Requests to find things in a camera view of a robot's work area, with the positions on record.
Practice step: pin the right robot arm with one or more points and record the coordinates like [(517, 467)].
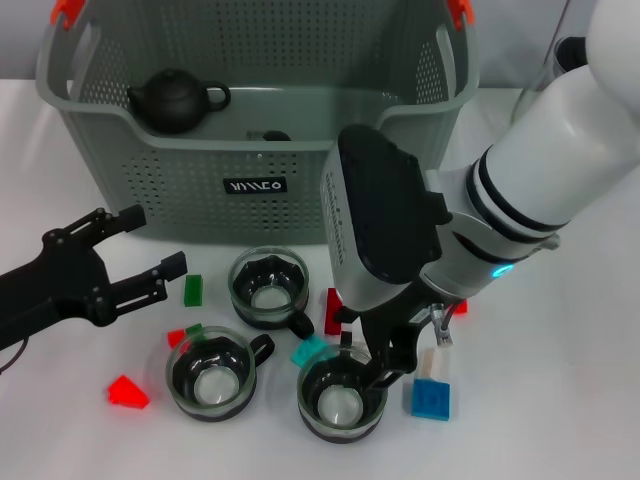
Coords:
[(550, 150)]

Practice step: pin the long green toy brick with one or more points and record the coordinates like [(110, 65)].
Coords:
[(194, 290)]

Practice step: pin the small red square brick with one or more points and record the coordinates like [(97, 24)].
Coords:
[(461, 308)]

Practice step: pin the teal flat square brick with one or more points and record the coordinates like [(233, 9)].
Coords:
[(305, 352)]

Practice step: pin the blue square toy brick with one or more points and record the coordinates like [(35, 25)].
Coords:
[(431, 398)]

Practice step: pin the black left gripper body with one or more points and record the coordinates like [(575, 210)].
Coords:
[(55, 285)]

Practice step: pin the small green toy brick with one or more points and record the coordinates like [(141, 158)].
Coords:
[(195, 330)]

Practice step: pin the grey perforated plastic storage bin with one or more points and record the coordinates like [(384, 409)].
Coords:
[(200, 210)]

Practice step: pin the glass teacup with black sleeve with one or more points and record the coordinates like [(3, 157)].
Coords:
[(210, 395), (320, 375), (275, 135), (270, 270)]

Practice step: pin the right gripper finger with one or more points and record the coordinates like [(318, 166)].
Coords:
[(350, 314), (392, 380)]

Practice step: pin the black clay teapot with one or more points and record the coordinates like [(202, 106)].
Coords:
[(172, 100)]

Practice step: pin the long dark red toy brick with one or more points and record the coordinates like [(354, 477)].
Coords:
[(331, 315)]

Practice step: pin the small red sloped brick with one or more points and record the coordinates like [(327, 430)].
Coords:
[(176, 337)]

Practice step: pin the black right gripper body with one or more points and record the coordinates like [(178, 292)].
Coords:
[(395, 325)]

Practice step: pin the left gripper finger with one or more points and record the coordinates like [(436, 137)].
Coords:
[(105, 220), (145, 285)]

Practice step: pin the large red sloped brick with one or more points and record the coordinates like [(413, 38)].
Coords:
[(125, 392)]

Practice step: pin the translucent white toy brick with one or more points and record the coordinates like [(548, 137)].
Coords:
[(434, 367)]

